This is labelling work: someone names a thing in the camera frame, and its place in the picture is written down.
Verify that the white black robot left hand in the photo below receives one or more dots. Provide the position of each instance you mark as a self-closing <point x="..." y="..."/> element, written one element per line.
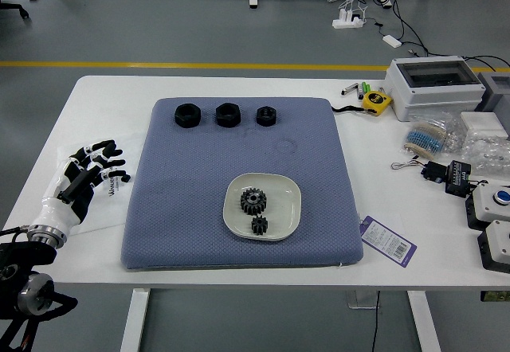
<point x="56" y="204"/>

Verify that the big black gear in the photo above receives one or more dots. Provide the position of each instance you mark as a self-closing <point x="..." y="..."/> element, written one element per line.
<point x="253" y="201"/>

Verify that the small black gear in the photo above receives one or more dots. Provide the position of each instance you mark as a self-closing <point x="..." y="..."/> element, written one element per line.
<point x="260" y="225"/>

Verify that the large black hex nut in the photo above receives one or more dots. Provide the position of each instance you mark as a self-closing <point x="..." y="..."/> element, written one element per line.
<point x="187" y="116"/>
<point x="228" y="115"/>

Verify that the small black hex nut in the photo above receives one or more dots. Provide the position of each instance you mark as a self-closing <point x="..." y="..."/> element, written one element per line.
<point x="266" y="116"/>

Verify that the white foam box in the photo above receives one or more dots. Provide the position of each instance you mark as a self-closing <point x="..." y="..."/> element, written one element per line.
<point x="482" y="123"/>

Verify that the blue push button box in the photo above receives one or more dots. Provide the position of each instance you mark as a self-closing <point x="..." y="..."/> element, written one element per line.
<point x="490" y="204"/>

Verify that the white black button box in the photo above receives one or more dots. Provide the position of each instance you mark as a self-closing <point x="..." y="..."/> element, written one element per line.
<point x="498" y="246"/>

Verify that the grey box with window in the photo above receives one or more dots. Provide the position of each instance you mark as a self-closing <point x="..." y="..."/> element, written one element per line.
<point x="496" y="89"/>

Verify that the clear printed plastic bag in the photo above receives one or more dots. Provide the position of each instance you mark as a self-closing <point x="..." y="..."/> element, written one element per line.
<point x="107" y="208"/>

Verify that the white table leg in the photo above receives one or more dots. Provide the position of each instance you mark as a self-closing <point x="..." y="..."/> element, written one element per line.
<point x="133" y="320"/>
<point x="424" y="320"/>

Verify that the blue-grey quilted mat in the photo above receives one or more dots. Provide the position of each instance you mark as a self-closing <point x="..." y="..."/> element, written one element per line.
<point x="199" y="161"/>

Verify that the black chair base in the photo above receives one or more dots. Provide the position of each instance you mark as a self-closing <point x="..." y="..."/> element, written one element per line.
<point x="16" y="7"/>

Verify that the white square dish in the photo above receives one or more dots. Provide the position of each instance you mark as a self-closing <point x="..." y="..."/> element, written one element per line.
<point x="283" y="192"/>

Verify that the small silver metal piece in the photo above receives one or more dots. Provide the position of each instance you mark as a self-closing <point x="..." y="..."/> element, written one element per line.
<point x="350" y="89"/>

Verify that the green white battery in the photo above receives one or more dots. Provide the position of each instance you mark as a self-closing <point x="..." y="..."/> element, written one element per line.
<point x="366" y="87"/>

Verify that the purple white label tag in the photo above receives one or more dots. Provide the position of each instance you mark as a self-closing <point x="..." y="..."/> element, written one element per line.
<point x="386" y="240"/>

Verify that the yellow tape measure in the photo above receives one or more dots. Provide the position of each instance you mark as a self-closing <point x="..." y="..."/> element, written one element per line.
<point x="376" y="103"/>

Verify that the white power strip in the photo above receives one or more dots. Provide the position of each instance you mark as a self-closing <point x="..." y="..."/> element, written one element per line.
<point x="347" y="22"/>

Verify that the white power adapter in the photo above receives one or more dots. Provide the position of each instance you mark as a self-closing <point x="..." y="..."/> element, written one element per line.
<point x="392" y="41"/>

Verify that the blue resistor strip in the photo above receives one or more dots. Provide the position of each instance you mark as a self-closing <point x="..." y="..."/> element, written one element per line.
<point x="424" y="139"/>

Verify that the black servo motor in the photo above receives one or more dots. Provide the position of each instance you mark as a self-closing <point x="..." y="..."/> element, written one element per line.
<point x="434" y="170"/>

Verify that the clear resistor bag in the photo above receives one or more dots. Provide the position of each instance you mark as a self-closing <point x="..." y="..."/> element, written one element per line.
<point x="436" y="123"/>

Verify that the black electronic module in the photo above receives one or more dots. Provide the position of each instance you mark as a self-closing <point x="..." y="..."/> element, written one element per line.
<point x="458" y="178"/>

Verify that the clear bag of screws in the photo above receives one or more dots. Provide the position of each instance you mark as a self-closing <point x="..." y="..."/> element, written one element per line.
<point x="484" y="153"/>

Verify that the grey metal table bracket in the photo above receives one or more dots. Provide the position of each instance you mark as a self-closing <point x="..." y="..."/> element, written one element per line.
<point x="358" y="300"/>

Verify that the white electrical enclosure box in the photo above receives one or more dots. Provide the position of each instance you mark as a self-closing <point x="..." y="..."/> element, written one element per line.
<point x="434" y="97"/>

